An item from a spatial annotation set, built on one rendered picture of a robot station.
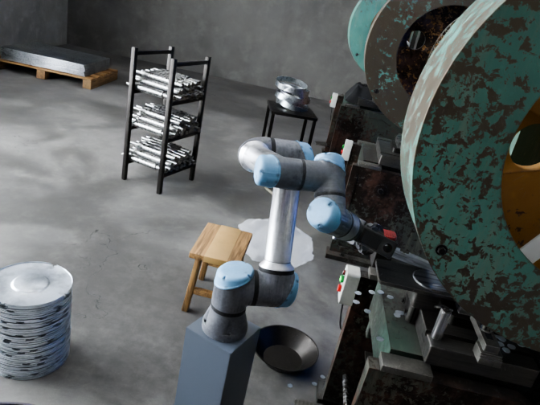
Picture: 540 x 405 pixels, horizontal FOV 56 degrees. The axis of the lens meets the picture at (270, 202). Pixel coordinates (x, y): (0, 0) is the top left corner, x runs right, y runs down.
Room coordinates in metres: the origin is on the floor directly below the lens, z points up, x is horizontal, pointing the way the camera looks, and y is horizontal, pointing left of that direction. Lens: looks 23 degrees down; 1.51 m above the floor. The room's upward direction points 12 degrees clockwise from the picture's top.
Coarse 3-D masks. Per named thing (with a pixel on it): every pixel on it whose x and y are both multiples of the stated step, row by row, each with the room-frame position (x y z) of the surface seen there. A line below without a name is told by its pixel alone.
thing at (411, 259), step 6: (396, 252) 1.31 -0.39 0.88; (402, 252) 1.25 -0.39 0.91; (396, 258) 1.47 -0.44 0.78; (402, 258) 1.41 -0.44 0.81; (408, 258) 1.32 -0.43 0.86; (414, 258) 1.26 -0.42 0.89; (420, 258) 1.25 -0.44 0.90; (414, 264) 1.43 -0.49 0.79; (420, 264) 1.35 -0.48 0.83; (426, 264) 1.29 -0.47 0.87
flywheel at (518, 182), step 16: (528, 112) 0.97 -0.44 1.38; (512, 176) 0.97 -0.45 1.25; (528, 176) 0.97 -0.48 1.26; (512, 192) 0.97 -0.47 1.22; (528, 192) 0.97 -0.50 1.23; (512, 208) 0.97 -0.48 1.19; (528, 208) 0.97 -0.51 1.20; (512, 224) 0.97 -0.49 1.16; (528, 224) 0.97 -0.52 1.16; (528, 240) 0.97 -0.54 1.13; (528, 256) 0.91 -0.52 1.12
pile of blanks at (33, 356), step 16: (0, 304) 1.39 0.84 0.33; (48, 304) 1.44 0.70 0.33; (64, 304) 1.51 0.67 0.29; (0, 320) 1.39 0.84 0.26; (16, 320) 1.39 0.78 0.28; (32, 320) 1.41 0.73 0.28; (48, 320) 1.44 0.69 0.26; (64, 320) 1.51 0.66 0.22; (0, 336) 1.39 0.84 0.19; (16, 336) 1.39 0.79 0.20; (32, 336) 1.42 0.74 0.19; (48, 336) 1.45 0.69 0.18; (64, 336) 1.51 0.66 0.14; (0, 352) 1.39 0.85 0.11; (16, 352) 1.40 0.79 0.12; (32, 352) 1.41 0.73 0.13; (48, 352) 1.45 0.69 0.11; (64, 352) 1.52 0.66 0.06; (0, 368) 1.40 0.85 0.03; (16, 368) 1.39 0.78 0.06; (32, 368) 1.41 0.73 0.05; (48, 368) 1.45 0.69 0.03
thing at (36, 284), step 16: (16, 272) 1.58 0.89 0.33; (32, 272) 1.60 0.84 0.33; (48, 272) 1.62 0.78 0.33; (64, 272) 1.64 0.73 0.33; (0, 288) 1.47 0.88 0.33; (16, 288) 1.48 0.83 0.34; (32, 288) 1.50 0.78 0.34; (48, 288) 1.52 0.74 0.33; (64, 288) 1.54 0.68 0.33; (16, 304) 1.41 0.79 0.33; (32, 304) 1.42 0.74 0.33
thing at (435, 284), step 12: (384, 264) 1.40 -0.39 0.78; (396, 264) 1.42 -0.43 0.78; (384, 276) 1.33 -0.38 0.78; (396, 276) 1.34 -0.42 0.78; (408, 276) 1.36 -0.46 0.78; (420, 276) 1.37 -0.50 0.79; (432, 276) 1.38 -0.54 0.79; (408, 288) 1.30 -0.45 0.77; (420, 288) 1.30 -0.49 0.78; (432, 288) 1.31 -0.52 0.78; (444, 288) 1.32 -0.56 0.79; (408, 300) 1.36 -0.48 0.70; (420, 300) 1.31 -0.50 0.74; (432, 300) 1.31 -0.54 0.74; (408, 312) 1.32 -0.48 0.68
